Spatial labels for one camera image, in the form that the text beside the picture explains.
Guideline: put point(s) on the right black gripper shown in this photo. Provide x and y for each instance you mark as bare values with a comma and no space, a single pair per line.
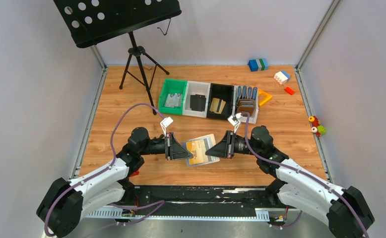
230,145

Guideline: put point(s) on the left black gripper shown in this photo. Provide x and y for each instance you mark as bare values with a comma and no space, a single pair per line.
168,147

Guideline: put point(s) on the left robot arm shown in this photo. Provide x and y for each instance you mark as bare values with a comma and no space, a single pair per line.
67,202

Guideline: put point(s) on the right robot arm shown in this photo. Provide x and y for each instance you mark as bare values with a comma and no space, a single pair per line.
344,210

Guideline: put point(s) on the gold cards in black bin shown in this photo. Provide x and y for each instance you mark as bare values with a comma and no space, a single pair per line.
217,105

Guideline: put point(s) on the silver cards in green bin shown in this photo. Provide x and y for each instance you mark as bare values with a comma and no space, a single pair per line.
173,100

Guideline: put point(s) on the black card in white bin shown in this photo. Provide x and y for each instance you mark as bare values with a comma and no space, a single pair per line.
198,102

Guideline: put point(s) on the red white toy block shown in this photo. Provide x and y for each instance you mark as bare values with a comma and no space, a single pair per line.
134,174

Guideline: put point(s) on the brown leather wallets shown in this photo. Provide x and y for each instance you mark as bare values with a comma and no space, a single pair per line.
246,106

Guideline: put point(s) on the green plastic bin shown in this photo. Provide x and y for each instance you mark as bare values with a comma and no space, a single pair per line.
171,86

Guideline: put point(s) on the white bin with wallets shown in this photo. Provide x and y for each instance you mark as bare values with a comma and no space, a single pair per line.
253,118

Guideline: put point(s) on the white plastic bin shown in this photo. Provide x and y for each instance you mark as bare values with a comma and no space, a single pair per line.
194,87

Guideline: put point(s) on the black plastic bin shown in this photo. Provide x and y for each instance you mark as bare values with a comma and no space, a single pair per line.
224,92

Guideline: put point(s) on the yellow plastic angle piece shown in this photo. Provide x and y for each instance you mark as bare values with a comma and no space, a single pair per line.
263,97

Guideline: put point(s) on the red toy brick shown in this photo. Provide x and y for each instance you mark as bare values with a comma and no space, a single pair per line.
289,90

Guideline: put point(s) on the blue green block stack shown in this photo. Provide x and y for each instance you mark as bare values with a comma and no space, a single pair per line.
258,64

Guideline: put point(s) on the white blue toy block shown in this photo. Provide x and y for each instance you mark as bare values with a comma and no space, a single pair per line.
282,77

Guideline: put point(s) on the red green toy car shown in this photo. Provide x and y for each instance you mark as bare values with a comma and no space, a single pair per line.
316,127

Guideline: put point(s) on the black music stand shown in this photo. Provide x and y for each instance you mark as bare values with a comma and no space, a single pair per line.
91,22

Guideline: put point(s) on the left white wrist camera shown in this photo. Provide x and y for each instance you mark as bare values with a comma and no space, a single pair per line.
165,122

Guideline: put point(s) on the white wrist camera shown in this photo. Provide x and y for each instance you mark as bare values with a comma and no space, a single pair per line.
234,120
165,122

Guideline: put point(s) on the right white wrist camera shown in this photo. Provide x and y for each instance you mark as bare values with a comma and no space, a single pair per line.
234,120

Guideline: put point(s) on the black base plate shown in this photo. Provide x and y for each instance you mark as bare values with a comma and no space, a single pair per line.
203,201

